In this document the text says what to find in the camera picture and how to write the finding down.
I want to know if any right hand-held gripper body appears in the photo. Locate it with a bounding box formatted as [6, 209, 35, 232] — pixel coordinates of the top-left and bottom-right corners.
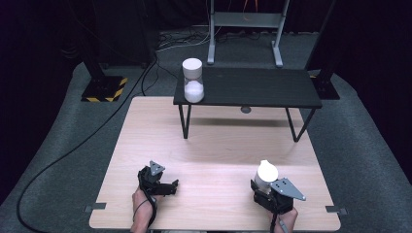
[253, 177, 307, 216]

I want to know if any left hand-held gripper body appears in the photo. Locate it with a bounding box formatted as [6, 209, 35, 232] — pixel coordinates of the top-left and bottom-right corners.
[137, 160, 166, 196]

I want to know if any white-lidded jar of brown powder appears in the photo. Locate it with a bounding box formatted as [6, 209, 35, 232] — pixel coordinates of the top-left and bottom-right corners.
[254, 159, 280, 195]

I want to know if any black shelf with metal legs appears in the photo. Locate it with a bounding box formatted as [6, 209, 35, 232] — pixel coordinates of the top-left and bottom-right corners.
[173, 66, 324, 144]

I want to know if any person's right hand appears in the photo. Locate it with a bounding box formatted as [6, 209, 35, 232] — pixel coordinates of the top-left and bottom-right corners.
[265, 207, 299, 228]

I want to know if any person's left hand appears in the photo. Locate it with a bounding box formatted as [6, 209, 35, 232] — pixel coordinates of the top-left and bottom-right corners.
[131, 188, 163, 221]

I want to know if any grey tape strip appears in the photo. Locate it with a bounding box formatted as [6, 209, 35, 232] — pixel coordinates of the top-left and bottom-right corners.
[84, 202, 108, 214]
[325, 205, 349, 216]

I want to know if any black and yellow striped base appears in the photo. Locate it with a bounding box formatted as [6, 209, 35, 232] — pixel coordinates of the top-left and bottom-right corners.
[81, 51, 129, 103]

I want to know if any black stand with plain base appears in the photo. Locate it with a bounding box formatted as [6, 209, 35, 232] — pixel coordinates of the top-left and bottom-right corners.
[304, 0, 341, 101]

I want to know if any grey metal stand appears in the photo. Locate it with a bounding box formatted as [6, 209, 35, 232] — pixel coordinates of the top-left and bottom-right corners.
[207, 0, 291, 68]

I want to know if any right hand-held gripper black cable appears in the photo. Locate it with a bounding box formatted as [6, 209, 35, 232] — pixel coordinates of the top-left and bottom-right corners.
[269, 205, 280, 233]

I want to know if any long black floor cable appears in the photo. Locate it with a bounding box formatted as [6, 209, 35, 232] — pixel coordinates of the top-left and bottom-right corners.
[16, 52, 159, 233]

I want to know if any bundle of floor cables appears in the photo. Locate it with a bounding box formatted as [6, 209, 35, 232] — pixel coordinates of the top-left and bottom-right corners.
[156, 29, 212, 52]

